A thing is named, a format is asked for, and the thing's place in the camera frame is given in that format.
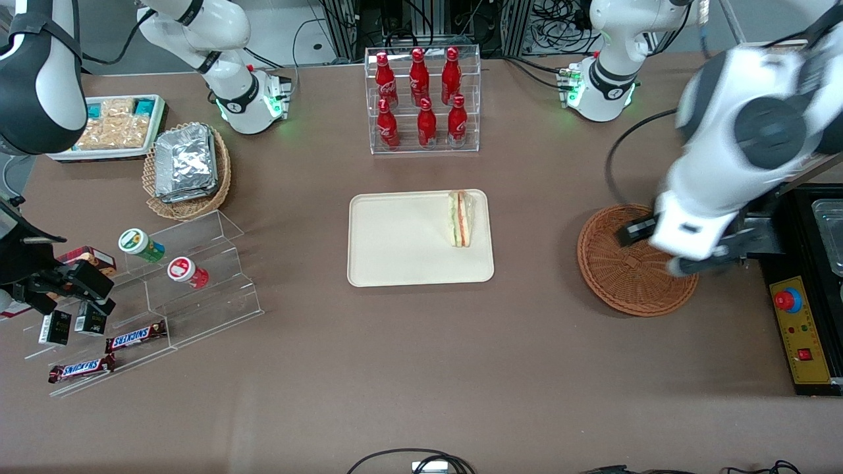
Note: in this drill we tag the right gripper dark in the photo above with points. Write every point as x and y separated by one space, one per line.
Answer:
26 263

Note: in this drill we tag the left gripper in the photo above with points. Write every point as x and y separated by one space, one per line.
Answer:
636 230

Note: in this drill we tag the triangular layered sandwich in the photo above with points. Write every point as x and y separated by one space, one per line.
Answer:
461 220

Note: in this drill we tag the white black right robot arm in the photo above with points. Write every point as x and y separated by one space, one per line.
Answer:
39 79

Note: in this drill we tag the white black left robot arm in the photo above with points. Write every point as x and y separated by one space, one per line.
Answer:
757 131

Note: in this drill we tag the dark brown wicker basket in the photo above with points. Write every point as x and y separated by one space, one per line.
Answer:
619 283

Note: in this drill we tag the white rectangular snack tray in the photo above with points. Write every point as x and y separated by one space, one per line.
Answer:
105 156

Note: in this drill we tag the light tan wicker basket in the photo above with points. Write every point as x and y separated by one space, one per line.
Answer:
191 207

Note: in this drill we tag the beige plastic tray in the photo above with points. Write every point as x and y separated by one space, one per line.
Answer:
395 243

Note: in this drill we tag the small black carton box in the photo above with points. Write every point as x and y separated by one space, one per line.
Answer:
54 329
91 324

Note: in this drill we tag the red brown carton box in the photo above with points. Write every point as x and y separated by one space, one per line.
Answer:
92 257

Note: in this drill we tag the Snickers chocolate bar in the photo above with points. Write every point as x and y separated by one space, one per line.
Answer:
80 368
135 338

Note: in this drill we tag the green snack can white cap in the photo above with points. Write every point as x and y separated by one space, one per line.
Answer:
135 241

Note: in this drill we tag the red capped snack can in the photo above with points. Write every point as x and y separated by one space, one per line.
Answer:
181 270

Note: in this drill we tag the clear acrylic stepped stand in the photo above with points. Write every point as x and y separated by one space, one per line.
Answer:
204 316

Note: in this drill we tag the black side bench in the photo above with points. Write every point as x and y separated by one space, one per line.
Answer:
797 263

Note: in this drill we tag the clear cracker snack packet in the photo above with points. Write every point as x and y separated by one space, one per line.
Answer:
115 131

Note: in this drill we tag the silver foil wrapped package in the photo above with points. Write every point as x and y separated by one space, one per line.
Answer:
184 161

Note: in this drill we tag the steel pan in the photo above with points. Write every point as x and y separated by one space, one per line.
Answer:
830 230

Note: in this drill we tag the yellow emergency stop panel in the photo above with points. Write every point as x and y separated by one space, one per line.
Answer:
807 329

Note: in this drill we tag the small teal snack packet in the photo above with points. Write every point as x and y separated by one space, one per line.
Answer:
143 105
95 110

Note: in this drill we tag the red cola bottle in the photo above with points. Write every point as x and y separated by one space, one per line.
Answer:
387 125
451 74
385 79
458 122
419 76
427 124

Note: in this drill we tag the brown table cloth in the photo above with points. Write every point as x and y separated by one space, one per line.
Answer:
421 362

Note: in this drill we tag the clear acrylic bottle rack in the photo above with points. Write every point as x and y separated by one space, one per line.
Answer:
403 99

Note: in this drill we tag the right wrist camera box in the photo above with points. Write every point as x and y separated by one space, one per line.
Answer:
84 278

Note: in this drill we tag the aluminium profile frame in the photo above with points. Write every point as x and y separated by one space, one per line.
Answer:
342 26

